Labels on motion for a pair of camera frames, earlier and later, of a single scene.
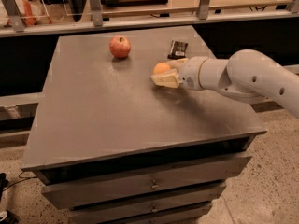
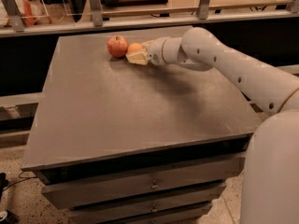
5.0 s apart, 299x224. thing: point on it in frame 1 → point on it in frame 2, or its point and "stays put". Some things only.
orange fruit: [162, 68] → [134, 47]
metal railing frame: [12, 23] stays put
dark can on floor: [8, 217] stays put
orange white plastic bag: [32, 12] stays put
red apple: [120, 47] stays put
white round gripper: [189, 72] → [155, 52]
